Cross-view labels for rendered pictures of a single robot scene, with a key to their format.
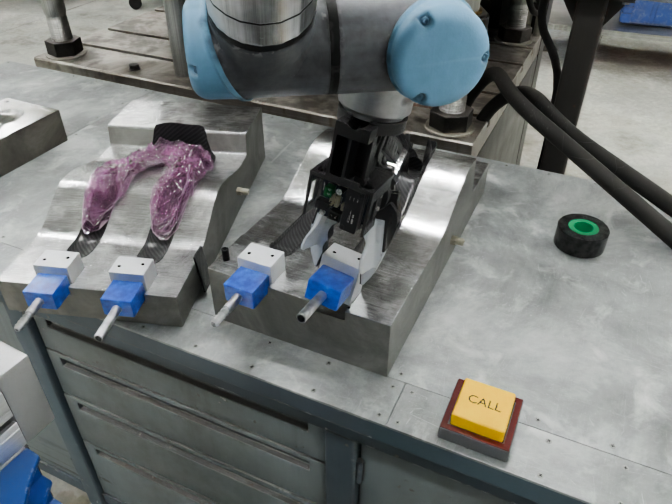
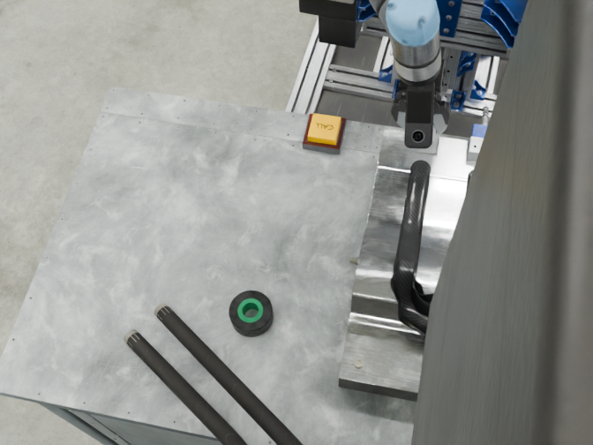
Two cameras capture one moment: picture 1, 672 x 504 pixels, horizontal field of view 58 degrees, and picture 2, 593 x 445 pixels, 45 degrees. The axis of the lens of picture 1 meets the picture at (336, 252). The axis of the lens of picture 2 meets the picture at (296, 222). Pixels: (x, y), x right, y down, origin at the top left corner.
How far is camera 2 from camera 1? 150 cm
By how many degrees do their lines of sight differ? 80
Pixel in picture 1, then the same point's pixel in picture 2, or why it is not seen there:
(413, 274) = (379, 175)
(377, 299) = (397, 146)
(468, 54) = not seen: outside the picture
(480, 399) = (326, 128)
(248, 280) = (481, 132)
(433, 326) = (360, 198)
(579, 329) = (262, 217)
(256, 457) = not seen: hidden behind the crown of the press
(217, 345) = not seen: hidden behind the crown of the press
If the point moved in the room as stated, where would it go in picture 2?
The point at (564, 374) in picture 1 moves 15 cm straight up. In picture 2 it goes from (276, 178) to (270, 138)
